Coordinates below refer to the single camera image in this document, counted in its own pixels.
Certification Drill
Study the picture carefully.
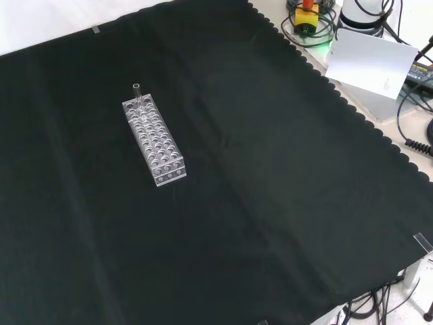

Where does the clear glass test tube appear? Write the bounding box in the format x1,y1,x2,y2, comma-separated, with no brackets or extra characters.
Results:
132,83,147,119

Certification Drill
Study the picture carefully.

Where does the clear test tube rack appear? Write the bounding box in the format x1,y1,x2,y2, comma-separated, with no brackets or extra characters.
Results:
121,95,188,188

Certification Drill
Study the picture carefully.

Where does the black bench cloth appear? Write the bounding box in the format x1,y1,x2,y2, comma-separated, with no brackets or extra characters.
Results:
0,0,433,325

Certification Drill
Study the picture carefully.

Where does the yellow stop button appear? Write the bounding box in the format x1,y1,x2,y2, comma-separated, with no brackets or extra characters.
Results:
293,0,320,35

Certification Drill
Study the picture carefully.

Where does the black power supply box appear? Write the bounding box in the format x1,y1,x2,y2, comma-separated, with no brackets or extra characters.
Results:
404,60,433,89

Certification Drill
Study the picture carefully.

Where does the black tripod leg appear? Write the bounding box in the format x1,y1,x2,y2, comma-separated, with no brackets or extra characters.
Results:
416,35,433,62

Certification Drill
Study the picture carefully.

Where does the green cable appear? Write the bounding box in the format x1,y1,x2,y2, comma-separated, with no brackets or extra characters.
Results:
280,0,340,47

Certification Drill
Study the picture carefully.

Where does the grey base plate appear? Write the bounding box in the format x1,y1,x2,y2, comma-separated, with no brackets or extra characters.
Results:
333,77,407,125

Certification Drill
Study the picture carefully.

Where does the black coiled cable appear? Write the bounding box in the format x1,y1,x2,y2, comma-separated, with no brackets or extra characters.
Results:
404,137,433,156

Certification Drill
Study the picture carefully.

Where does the black cable bundle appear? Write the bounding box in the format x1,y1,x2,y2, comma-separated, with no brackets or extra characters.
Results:
338,280,433,325

